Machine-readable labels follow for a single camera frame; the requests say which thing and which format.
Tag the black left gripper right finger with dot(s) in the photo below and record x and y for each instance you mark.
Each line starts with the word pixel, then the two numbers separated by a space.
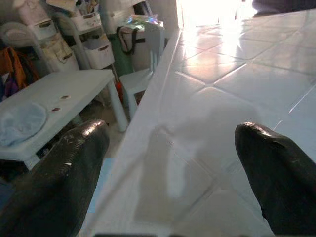
pixel 279 177

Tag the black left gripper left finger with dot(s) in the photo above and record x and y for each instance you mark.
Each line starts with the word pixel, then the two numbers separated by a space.
pixel 54 182

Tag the light blue cloth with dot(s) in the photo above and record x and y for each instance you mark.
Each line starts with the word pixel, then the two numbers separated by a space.
pixel 19 122

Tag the small white plastic table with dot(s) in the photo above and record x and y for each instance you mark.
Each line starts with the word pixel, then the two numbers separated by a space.
pixel 66 96

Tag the orange garment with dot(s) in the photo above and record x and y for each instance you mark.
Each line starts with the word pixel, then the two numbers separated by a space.
pixel 14 66

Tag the cream fabric bag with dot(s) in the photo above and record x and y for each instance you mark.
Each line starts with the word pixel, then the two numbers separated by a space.
pixel 59 55

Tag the small white plastic chair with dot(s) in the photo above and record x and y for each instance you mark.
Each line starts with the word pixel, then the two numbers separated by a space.
pixel 138 79

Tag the white storage shelf rack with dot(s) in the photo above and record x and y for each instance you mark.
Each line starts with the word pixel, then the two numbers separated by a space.
pixel 81 37

